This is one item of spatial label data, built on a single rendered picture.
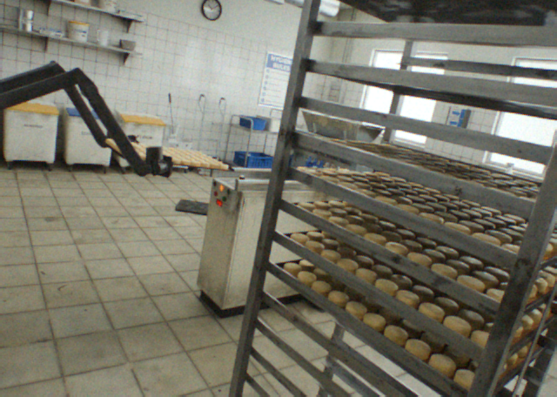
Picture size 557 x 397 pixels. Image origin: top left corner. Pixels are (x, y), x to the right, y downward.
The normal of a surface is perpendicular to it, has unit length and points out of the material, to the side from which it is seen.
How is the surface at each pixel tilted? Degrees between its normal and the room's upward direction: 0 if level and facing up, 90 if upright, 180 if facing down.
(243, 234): 90
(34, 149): 95
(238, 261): 90
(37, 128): 92
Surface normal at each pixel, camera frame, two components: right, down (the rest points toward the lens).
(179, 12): 0.55, 0.29
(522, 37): -0.74, 0.02
